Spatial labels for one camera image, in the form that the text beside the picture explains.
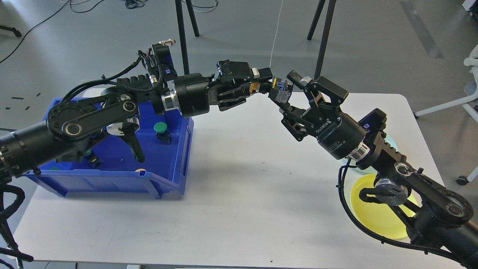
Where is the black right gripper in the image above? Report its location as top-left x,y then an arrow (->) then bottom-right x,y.
278,70 -> 366,160

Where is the white cable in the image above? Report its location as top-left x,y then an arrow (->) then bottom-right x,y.
270,0 -> 284,68

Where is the green push button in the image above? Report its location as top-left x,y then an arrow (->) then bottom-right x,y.
83,149 -> 103,168
153,121 -> 172,145

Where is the blue plastic storage bin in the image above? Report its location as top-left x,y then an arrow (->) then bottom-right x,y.
25,102 -> 193,199

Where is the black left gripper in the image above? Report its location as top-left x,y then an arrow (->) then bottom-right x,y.
162,60 -> 273,117

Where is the black tripod leg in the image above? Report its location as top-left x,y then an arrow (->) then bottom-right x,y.
306,0 -> 336,79
175,0 -> 200,75

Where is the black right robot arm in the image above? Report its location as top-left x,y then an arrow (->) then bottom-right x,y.
269,71 -> 478,269

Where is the yellow plate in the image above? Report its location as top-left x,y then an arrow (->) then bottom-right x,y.
345,174 -> 408,240

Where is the white chair base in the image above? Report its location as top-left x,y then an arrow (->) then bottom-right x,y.
414,45 -> 478,186

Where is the black floor cable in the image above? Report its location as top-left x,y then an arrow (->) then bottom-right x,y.
0,0 -> 106,65

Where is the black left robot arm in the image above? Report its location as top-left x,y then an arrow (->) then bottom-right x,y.
1,39 -> 273,269

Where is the light green plate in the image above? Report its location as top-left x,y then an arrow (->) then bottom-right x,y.
354,135 -> 399,175

